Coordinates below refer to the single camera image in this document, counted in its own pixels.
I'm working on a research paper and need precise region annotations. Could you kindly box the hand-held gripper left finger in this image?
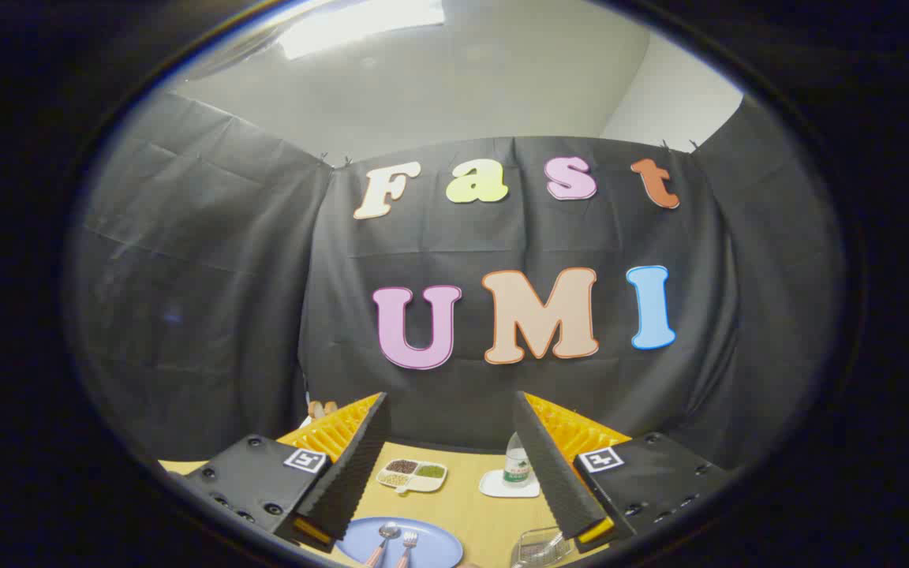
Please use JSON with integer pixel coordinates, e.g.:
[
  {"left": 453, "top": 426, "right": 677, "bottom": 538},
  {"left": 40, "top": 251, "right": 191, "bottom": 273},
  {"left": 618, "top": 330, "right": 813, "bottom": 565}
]
[{"left": 174, "top": 392, "right": 391, "bottom": 553}]

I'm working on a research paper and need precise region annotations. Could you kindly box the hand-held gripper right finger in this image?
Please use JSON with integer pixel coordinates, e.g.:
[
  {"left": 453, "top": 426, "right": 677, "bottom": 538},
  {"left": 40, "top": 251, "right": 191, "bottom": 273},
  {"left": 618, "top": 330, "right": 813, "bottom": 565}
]
[{"left": 512, "top": 390, "right": 739, "bottom": 553}]

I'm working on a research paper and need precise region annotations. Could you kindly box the spoon with red checked handle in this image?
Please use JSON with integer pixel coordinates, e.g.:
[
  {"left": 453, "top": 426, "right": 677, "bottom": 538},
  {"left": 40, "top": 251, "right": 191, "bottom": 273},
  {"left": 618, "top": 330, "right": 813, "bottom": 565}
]
[{"left": 365, "top": 522, "right": 402, "bottom": 567}]

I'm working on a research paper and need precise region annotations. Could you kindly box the clear plastic water bottle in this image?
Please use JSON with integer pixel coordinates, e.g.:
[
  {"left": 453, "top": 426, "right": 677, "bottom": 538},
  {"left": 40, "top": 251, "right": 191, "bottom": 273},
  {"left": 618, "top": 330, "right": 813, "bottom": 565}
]
[{"left": 503, "top": 432, "right": 533, "bottom": 486}]

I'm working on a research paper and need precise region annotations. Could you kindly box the white divided dish of beans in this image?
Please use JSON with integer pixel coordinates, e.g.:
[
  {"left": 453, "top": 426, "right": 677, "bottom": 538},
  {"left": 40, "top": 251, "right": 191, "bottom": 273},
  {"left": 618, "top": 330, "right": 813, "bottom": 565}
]
[{"left": 376, "top": 459, "right": 448, "bottom": 495}]

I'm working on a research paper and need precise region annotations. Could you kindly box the white square coaster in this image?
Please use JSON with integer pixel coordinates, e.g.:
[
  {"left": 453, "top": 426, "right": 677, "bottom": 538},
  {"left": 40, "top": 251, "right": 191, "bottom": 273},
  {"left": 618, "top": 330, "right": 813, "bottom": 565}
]
[{"left": 478, "top": 469, "right": 541, "bottom": 499}]

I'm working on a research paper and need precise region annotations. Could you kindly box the metal drain basket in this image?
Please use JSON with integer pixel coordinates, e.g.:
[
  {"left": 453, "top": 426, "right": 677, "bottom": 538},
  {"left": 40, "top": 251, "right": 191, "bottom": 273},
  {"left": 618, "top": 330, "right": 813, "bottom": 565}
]
[{"left": 511, "top": 527, "right": 574, "bottom": 567}]

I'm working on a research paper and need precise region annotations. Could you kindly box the blue round plate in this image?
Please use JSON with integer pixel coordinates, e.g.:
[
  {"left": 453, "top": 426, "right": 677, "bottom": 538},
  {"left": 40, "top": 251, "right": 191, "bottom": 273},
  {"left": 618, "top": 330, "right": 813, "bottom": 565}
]
[{"left": 336, "top": 517, "right": 463, "bottom": 568}]

